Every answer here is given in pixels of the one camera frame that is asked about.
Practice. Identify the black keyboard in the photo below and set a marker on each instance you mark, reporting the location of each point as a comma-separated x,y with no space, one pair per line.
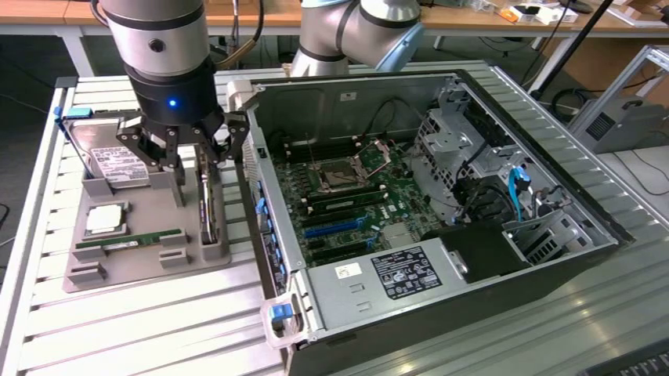
643,366

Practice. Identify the silver chipset heatsink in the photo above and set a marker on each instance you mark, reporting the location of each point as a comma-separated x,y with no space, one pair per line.
398,236

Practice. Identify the hard disk in blue caddy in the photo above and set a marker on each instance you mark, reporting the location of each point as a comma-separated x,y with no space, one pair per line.
99,156

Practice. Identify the black labelled RAM stick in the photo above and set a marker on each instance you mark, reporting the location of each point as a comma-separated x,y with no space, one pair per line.
345,203

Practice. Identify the white carton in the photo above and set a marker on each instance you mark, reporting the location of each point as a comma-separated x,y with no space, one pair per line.
557,15

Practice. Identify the open black PC case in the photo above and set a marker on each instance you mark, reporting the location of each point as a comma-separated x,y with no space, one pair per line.
549,282

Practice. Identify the perforated silver disk bay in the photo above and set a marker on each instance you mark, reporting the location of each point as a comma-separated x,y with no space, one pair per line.
549,239

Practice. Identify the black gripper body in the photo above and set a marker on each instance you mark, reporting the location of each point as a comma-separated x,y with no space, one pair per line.
173,98

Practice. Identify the pale corner bracket blue clip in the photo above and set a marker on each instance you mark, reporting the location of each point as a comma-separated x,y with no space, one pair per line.
279,313

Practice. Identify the wooden desk with white legs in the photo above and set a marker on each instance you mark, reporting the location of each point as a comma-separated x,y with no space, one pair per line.
42,11

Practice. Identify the pale plastic corner bracket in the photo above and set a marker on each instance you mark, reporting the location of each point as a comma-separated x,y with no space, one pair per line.
243,94

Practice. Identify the black plastic air shroud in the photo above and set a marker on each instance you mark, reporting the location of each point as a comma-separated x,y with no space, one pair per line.
481,250

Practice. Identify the thin metal locking lever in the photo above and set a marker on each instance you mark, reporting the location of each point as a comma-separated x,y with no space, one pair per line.
311,156

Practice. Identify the graphics card with black fan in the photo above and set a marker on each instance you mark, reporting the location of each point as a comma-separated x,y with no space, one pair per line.
209,203

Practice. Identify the open metal socket cover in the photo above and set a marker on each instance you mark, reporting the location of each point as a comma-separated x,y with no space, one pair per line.
374,158

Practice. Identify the large brown cardboard panel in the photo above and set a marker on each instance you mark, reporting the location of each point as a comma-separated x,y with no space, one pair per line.
601,58

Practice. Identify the black round stand base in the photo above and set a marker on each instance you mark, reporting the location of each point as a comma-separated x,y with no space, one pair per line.
574,4

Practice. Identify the green motherboard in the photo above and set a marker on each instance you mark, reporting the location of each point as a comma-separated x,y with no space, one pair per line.
402,203

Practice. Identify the black tripod pole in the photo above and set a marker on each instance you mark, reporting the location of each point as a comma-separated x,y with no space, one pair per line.
569,47

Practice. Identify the grey plastic parts rack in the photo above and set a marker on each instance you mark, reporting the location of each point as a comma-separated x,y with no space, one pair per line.
140,219

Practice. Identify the silver metal drive cage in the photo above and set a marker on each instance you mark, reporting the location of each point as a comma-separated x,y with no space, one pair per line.
470,145

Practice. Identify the green RAM stick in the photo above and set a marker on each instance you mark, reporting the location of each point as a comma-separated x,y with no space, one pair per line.
131,239

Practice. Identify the grey power supply unit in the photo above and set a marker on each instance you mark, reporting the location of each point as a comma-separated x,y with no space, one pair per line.
355,290

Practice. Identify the blue expansion slot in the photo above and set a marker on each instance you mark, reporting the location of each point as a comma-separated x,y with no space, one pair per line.
334,229

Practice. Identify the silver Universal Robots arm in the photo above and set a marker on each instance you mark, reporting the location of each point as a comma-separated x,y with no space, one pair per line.
156,31

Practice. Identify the grey metal equipment box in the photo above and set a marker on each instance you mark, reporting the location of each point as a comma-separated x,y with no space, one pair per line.
627,125

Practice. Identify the orange and white device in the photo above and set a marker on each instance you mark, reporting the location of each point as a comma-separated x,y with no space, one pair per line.
509,15

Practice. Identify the aluminium profile frame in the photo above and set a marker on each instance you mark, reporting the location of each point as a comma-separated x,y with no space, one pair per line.
645,58

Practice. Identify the silver CPU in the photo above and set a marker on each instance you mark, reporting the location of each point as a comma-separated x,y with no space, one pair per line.
104,218

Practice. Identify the cluttered wooden desk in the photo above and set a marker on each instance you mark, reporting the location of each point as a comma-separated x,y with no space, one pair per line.
470,17

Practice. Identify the black expansion slot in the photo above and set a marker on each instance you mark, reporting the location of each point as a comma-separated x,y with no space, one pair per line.
329,220
339,252

